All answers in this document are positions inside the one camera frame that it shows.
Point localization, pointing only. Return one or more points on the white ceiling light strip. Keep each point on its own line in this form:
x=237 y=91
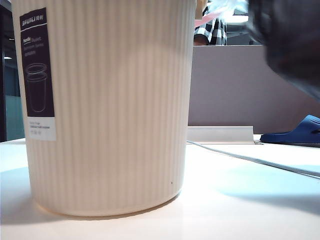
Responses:
x=240 y=18

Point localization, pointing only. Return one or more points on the clear plastic bag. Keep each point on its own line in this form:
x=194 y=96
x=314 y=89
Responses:
x=232 y=5

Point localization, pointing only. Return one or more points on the black garbage bag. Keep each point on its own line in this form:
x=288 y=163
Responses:
x=295 y=45

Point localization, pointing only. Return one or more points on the person in checked shirt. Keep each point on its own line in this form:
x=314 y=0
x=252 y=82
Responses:
x=215 y=32

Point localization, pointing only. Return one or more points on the brown desk partition panel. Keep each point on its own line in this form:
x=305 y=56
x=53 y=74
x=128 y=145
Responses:
x=225 y=87

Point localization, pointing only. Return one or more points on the white ribbed trash can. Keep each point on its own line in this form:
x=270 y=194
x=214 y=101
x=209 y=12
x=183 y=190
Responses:
x=112 y=112

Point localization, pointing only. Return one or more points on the blue slipper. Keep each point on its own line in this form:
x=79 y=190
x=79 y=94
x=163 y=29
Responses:
x=295 y=135

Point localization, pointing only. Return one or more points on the dark product label sticker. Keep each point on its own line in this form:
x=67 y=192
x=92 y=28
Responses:
x=37 y=75

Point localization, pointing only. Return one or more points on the dark glass office door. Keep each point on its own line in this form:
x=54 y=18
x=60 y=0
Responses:
x=10 y=75

